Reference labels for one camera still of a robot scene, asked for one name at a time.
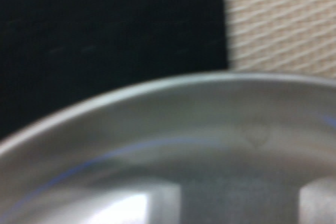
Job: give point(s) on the black tablecloth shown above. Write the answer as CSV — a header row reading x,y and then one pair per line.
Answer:
x,y
74,48

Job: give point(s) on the beige woven placemat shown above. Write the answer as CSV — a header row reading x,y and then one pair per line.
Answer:
x,y
283,36

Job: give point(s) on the round silver metal plate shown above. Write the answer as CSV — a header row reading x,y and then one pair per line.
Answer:
x,y
215,148

